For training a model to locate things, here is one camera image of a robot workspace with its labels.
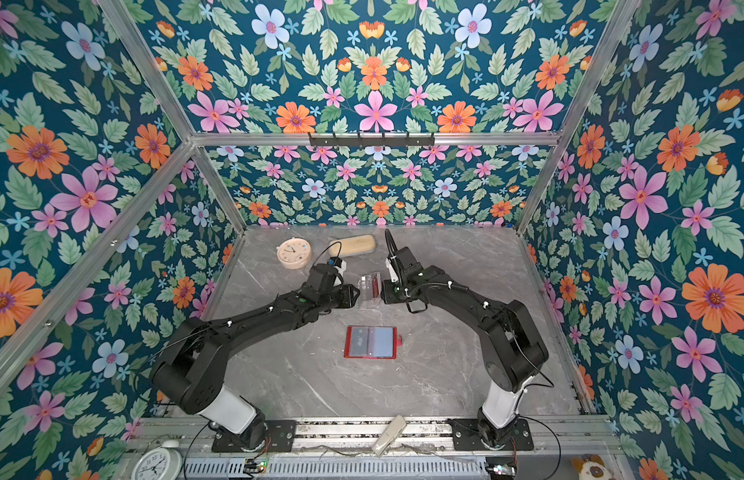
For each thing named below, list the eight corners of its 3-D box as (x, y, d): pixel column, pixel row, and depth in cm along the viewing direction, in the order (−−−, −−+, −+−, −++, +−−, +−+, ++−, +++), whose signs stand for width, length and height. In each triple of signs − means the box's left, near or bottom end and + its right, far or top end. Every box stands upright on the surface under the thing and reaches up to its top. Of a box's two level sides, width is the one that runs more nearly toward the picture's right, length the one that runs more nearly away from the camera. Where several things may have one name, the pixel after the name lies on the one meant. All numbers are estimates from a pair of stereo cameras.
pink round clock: (275, 269, 110) (271, 263, 107) (283, 244, 118) (280, 237, 115) (308, 269, 110) (306, 263, 107) (314, 244, 118) (312, 237, 115)
